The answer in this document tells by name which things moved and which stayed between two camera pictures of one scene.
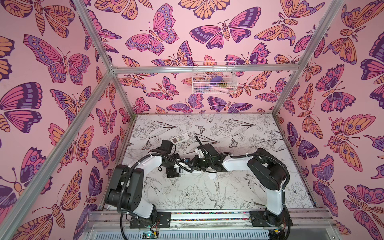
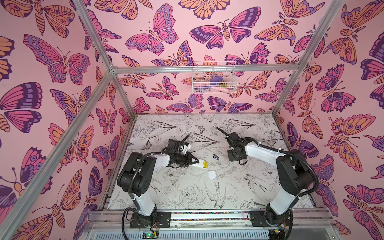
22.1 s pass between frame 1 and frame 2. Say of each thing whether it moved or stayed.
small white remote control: moved
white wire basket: stayed
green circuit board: stayed
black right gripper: moved
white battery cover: stayed
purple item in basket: stayed
